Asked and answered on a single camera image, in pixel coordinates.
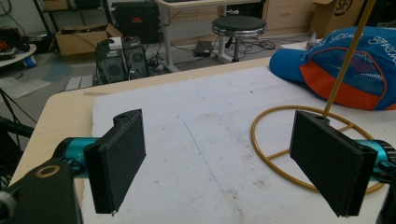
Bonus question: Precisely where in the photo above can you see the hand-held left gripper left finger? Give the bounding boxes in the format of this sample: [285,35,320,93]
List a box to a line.
[83,108,147,216]

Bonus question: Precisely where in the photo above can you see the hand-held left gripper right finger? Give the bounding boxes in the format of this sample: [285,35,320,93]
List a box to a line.
[289,110,378,217]

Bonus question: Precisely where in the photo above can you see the yellow metal hat stand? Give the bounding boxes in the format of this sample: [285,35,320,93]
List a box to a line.
[250,0,387,194]

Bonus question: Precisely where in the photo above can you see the blue and orange cap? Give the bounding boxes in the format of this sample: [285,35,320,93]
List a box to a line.
[269,26,396,112]

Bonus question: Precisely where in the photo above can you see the white foam mat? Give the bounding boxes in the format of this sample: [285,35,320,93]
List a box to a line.
[78,65,396,224]

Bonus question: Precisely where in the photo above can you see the black computer tower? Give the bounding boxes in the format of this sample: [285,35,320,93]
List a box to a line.
[94,38,129,85]
[121,36,149,80]

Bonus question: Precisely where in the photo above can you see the black tripod stand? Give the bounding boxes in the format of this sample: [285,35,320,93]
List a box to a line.
[0,88,35,189]

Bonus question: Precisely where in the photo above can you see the small white box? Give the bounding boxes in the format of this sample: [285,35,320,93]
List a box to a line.
[107,36,123,50]

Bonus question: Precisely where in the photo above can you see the open cardboard box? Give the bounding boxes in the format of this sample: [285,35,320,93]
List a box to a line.
[55,22,123,58]

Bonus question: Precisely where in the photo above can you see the white-legged desk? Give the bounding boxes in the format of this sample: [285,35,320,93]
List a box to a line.
[156,0,262,73]

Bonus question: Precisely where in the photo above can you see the large black equipment case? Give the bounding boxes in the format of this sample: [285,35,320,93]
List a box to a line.
[110,1,162,45]

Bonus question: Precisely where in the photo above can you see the black power adapter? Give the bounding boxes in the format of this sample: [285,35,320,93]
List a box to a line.
[193,40,215,58]

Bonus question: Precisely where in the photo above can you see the round white table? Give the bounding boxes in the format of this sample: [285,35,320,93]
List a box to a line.
[0,43,37,69]

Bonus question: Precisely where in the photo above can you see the printed cardboard box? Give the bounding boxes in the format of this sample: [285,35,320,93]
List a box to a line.
[309,0,366,39]

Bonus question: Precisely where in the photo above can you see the wooden drawer cabinet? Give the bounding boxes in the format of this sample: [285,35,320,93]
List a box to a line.
[262,0,318,31]

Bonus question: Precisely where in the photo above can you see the black round stool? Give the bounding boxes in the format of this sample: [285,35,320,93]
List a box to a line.
[211,15,268,63]

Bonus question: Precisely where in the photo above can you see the black metal shelf rack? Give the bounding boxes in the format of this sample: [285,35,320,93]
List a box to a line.
[32,0,114,54]

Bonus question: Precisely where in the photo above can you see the black floor cables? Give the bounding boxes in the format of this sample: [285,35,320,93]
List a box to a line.
[237,37,278,54]

